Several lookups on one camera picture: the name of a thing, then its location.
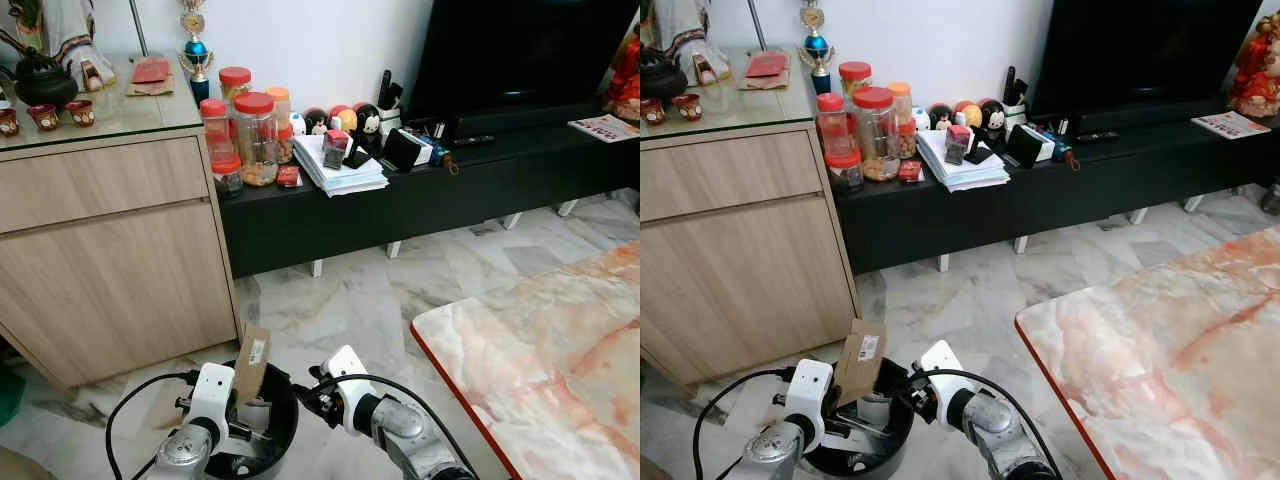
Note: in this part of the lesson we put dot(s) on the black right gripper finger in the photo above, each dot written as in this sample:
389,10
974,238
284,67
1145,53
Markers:
323,377
303,394
916,371
898,386

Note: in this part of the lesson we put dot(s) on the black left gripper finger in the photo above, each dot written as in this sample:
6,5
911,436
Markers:
257,432
866,426

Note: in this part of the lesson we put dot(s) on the brown cardboard mailer white label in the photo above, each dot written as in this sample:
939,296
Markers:
252,365
860,360

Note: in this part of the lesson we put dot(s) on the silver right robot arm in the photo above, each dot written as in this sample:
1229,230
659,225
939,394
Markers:
1005,430
410,435

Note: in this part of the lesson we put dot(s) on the black round rubbish bin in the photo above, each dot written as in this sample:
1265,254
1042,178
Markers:
897,440
282,430

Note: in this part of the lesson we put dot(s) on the light wooden sideboard cabinet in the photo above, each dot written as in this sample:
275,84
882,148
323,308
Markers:
740,260
110,260

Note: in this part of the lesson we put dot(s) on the long black TV console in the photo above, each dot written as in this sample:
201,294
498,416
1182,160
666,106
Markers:
1050,205
420,210

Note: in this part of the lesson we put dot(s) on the white paper stack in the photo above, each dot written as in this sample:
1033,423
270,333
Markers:
960,175
340,180

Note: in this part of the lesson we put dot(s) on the small red box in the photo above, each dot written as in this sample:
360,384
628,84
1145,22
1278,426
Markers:
910,171
289,176

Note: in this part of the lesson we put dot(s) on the short red lid jar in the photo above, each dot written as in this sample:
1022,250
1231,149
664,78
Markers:
846,173
227,178

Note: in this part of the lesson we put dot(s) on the small black wedge stand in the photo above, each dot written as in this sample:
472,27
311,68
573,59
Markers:
358,158
980,152

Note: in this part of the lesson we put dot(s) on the small pink grey box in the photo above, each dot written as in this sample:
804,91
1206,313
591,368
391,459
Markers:
957,143
335,148

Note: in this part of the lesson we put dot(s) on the large red lid snack jar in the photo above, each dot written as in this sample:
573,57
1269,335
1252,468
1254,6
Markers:
876,135
256,140

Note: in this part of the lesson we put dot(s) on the black box white label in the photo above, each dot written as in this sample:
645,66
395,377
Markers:
1028,145
405,150

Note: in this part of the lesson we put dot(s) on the orange lid plastic jar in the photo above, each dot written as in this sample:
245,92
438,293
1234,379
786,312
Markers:
905,120
284,125

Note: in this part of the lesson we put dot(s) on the white round plush toy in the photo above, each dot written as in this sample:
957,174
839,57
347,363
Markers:
920,119
297,124

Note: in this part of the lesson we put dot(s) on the black round plush toy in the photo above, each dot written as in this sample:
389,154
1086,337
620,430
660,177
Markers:
316,122
940,117

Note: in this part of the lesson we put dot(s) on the black Mickey plush toy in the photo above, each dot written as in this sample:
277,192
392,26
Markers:
993,117
368,122

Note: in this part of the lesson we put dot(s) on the yellow orange round plush toy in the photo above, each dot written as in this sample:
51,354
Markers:
345,118
969,113

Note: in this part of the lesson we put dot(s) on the tall red lid jar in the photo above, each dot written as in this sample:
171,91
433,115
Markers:
832,125
215,130

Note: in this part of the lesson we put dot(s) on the black remote control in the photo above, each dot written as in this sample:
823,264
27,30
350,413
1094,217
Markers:
1097,136
473,141

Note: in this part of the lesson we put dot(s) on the black upright handset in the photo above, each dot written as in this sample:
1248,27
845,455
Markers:
388,90
1013,85

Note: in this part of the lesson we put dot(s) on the small red lid jar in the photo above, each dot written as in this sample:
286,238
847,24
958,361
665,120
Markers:
236,85
855,80

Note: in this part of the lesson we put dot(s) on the red packet on brown paper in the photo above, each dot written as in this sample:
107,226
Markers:
765,67
150,72

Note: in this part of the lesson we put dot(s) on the gold blue trophy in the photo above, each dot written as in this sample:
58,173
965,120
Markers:
196,50
817,45

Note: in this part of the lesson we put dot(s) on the small dark red teacup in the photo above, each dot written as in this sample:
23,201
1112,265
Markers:
652,110
8,122
80,112
687,107
44,117

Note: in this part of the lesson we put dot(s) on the red white printed booklet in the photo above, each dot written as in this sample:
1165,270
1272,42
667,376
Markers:
605,128
1230,124

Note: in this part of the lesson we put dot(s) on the black flat television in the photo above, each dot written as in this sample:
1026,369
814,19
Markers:
520,50
1140,50

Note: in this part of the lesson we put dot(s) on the black iron teapot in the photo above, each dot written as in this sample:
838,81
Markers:
660,78
45,85

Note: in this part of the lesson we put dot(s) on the red gold figurine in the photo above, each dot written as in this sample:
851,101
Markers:
1258,70
625,80

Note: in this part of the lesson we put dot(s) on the white robed statue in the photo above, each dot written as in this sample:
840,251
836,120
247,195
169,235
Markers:
690,35
75,40

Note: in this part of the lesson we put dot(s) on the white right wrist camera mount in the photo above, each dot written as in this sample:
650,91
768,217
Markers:
348,385
942,380

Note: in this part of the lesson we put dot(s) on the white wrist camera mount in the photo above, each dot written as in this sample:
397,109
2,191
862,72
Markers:
348,385
212,390
810,385
942,380

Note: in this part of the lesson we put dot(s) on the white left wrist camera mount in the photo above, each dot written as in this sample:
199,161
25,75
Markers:
212,390
810,385

